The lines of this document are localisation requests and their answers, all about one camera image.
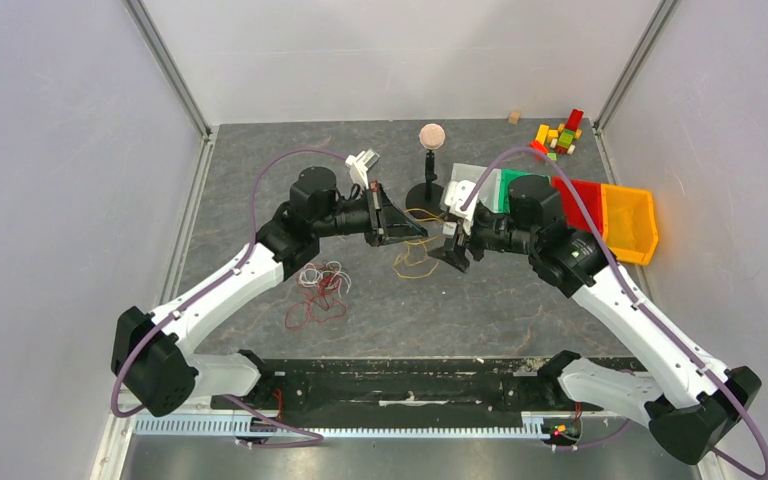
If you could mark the black stand with pink ball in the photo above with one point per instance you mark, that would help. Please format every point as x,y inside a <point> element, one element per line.
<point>423,199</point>

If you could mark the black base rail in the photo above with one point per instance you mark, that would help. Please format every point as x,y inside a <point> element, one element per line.
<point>405,393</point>

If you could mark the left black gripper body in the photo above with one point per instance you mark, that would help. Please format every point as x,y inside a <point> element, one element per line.
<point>376,225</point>

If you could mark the red plastic bin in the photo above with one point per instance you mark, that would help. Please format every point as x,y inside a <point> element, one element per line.
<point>591,195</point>

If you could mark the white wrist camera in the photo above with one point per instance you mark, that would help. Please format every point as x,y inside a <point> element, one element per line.
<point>459,203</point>
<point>359,165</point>

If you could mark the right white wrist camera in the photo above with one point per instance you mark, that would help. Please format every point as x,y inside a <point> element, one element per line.
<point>459,203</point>

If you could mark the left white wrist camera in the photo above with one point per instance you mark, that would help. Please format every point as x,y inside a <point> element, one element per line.
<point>359,165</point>

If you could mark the pile of coloured toy blocks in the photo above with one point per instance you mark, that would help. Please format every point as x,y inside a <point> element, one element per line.
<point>559,140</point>

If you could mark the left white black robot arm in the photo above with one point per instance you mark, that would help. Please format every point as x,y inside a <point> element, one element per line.
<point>155,353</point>

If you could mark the orange plastic bin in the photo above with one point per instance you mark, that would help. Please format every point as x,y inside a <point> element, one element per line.
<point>629,223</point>

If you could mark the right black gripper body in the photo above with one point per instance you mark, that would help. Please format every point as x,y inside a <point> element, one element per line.
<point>465,240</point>

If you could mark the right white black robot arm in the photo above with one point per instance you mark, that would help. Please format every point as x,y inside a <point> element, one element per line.
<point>688,399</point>

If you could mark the green plastic bin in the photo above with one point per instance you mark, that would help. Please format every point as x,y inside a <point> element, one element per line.
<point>507,177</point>

